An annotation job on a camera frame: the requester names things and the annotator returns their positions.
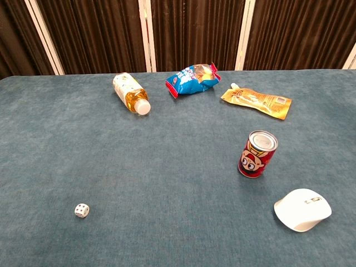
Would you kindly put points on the white die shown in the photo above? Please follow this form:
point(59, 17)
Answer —
point(81, 210)

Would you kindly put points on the blue tablecloth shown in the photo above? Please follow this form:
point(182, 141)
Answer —
point(167, 172)

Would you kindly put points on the blue chips bag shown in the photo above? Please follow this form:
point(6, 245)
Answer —
point(189, 82)

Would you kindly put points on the yellow tea plastic bottle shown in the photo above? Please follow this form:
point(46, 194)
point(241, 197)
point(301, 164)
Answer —
point(128, 90)

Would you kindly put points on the red cartoon drink can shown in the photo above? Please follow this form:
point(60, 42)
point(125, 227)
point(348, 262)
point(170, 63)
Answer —
point(256, 158)

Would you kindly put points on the yellow spouted sauce pouch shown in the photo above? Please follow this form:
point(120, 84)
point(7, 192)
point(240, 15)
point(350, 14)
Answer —
point(258, 101)

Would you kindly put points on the brown fabric screen panel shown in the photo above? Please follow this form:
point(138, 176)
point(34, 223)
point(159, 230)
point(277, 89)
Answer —
point(194, 27)
point(300, 30)
point(94, 33)
point(16, 36)

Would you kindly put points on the white computer mouse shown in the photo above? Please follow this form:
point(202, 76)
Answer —
point(300, 211)

